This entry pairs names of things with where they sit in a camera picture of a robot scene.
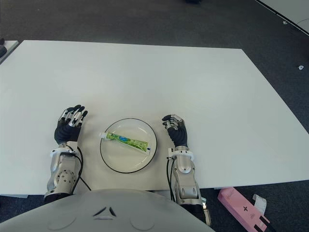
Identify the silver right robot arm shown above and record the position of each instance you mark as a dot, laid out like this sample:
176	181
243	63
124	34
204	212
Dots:
186	176

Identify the white plate with black rim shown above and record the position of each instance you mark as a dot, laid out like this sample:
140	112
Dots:
125	162

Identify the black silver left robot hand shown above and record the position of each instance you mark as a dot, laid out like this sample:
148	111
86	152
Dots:
66	133

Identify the white paper slip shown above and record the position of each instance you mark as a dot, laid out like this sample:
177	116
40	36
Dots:
260	201

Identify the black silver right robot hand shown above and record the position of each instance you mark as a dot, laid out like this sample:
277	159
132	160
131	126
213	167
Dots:
179	135

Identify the grey robot torso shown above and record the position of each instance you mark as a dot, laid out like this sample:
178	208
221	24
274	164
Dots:
108	212

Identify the black game controller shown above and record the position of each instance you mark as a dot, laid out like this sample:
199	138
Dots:
2	51

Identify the white table with black edge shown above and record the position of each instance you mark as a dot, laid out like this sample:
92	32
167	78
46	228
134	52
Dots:
292	13

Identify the pink cardboard box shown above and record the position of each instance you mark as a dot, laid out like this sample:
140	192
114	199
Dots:
241	205

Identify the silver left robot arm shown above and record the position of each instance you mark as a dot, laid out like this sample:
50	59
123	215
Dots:
60	174

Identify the white side table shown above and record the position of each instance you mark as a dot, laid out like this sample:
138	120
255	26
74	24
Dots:
10	47

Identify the green toothpaste tube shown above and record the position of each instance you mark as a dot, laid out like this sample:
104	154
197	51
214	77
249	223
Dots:
125	139

